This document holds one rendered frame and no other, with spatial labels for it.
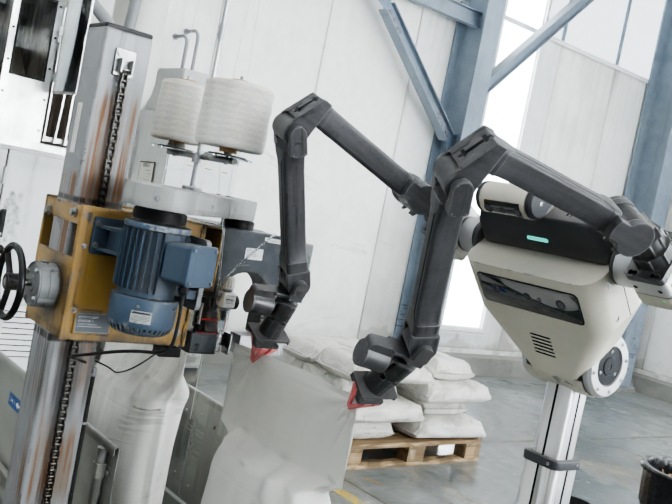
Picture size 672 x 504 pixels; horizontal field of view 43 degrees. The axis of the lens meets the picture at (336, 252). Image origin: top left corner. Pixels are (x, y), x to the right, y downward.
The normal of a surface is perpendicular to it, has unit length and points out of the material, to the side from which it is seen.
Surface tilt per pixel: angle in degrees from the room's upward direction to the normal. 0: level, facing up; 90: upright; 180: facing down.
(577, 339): 130
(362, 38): 90
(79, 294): 90
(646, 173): 90
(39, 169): 90
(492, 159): 119
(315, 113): 105
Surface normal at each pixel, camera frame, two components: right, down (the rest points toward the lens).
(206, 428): -0.77, -0.12
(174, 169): 0.61, 0.16
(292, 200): 0.36, 0.41
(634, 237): 0.19, 0.58
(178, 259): -0.45, -0.04
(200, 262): 0.88, 0.20
